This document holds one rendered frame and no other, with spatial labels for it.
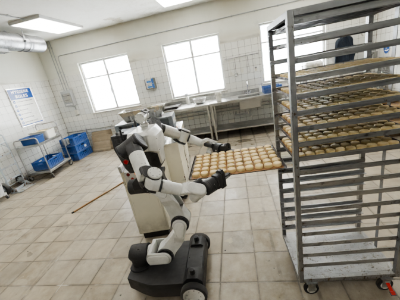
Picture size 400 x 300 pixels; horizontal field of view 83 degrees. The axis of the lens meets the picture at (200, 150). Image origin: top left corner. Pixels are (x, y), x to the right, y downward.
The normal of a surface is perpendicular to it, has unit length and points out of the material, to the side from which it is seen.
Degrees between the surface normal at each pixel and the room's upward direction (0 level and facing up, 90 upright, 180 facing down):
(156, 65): 90
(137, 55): 90
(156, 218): 90
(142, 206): 90
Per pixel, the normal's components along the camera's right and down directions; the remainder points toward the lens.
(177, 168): 0.02, 0.33
